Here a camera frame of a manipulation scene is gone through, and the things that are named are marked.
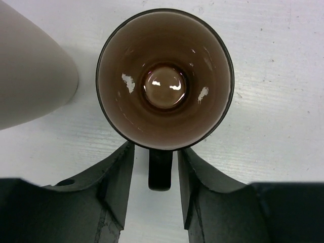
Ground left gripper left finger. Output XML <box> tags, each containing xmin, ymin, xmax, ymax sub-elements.
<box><xmin>1</xmin><ymin>142</ymin><xmax>135</xmax><ymax>242</ymax></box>

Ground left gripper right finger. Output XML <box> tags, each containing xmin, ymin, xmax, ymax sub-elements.
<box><xmin>178</xmin><ymin>148</ymin><xmax>323</xmax><ymax>242</ymax></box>

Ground dark brown mug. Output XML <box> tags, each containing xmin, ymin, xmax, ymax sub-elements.
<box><xmin>96</xmin><ymin>8</ymin><xmax>234</xmax><ymax>191</ymax></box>

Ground beige cup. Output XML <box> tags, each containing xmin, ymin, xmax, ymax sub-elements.
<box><xmin>1</xmin><ymin>2</ymin><xmax>78</xmax><ymax>130</ymax></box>

